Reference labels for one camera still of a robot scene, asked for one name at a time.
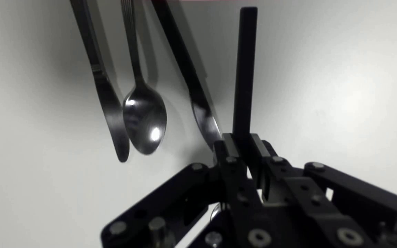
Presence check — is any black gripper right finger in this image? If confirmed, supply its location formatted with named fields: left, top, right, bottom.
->
left=249, top=134, right=397, bottom=248

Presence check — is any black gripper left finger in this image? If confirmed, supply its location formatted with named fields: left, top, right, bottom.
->
left=100, top=134, right=263, bottom=248

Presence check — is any black-handled knife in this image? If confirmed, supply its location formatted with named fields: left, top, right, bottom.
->
left=68, top=0, right=129, bottom=162
left=151, top=0, right=221, bottom=149

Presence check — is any black-handled spoon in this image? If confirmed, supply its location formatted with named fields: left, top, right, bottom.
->
left=121, top=0, right=166, bottom=154
left=232, top=7, right=257, bottom=134

